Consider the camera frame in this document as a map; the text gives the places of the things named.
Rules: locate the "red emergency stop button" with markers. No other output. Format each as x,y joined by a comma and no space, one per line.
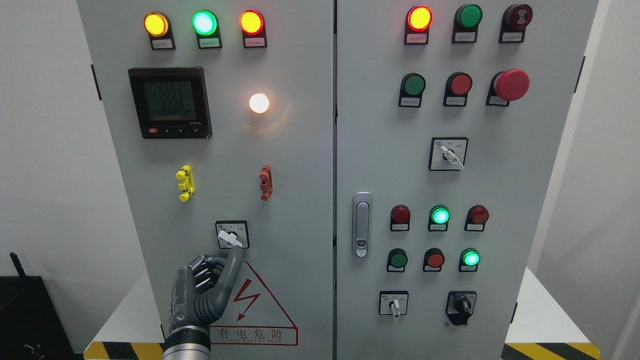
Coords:
507,86

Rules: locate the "dark red buzzer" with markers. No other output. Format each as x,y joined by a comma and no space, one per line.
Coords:
515,20

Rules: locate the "red terminal block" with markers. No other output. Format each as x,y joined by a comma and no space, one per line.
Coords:
266,182

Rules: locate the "red indicator light top left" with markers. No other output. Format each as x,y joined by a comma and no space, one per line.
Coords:
253,28

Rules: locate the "white rotary light switch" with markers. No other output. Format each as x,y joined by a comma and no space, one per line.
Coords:
231,233

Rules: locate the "right grey cabinet door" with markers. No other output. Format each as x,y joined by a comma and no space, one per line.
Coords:
384,149

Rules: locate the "small white rotary switch bottom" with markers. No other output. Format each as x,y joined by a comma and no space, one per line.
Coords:
393,303

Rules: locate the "black box with antenna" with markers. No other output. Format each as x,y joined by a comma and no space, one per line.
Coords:
30,328

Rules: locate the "grey cabinet door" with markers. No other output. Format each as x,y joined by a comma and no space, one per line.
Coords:
384,149
290,234

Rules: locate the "red push button second row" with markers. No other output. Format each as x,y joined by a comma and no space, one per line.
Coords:
457,87

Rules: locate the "silver black robot forearm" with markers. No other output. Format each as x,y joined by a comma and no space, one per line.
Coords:
187,343

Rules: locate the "black rotary selector knob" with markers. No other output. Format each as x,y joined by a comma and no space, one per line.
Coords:
460,306

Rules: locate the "red electrical hazard sticker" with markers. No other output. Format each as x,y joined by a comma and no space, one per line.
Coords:
253,316

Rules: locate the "silver door lock handle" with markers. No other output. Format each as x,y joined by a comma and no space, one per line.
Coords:
361,217

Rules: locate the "dark red indicator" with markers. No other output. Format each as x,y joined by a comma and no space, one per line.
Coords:
400,218
476,219

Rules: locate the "black digital power meter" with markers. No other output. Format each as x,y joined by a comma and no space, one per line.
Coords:
171,102

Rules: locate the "left grey cabinet door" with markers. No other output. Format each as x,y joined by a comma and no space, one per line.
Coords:
290,234

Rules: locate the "green push button second row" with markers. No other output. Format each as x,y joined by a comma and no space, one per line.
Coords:
411,91

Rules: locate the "white platform with hazard stripes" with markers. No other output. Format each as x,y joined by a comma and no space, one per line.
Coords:
540,330

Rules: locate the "lit green indicator middle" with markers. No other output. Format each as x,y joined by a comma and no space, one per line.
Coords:
439,218

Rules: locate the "lit green push button lower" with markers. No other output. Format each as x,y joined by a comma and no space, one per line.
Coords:
469,260

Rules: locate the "red push button lower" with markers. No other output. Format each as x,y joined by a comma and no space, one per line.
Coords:
433,260

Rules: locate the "dark red indicator left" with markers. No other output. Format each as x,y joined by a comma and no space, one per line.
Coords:
400,218

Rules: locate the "white rotary selector switch right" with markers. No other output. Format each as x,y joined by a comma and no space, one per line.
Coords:
448,153

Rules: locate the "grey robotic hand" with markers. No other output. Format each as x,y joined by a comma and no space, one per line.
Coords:
202,289

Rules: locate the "green indicator light top left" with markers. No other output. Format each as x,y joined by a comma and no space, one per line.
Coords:
207,29

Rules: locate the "clear white indicator lamp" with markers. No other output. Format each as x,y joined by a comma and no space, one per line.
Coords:
259,103

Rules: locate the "yellow indicator light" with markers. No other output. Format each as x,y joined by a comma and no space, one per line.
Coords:
159,30

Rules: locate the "green push button top right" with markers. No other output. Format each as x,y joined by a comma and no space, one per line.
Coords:
466,24

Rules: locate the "yellow terminal block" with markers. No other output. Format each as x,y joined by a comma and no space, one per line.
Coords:
185,182

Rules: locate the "dark red indicator right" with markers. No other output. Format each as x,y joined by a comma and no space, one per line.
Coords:
476,219

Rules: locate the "lit red indicator light right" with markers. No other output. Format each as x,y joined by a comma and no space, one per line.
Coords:
417,25

